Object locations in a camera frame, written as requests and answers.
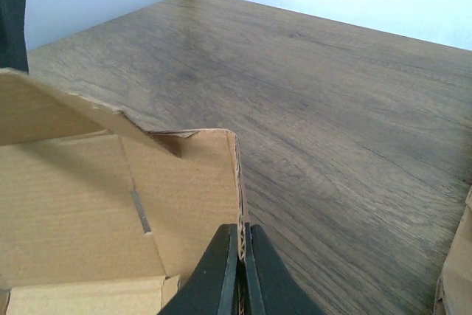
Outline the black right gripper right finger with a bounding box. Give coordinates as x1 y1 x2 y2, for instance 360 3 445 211
245 224 323 314

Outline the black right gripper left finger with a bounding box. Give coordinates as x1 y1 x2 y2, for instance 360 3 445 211
160 224 238 315

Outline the brown cardboard box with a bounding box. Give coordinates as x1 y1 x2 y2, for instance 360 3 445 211
1 69 246 314

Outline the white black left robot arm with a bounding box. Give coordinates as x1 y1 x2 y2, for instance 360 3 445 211
1 0 29 72

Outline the stack of flat cardboard blanks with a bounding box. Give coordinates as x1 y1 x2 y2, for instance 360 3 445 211
433 190 472 315

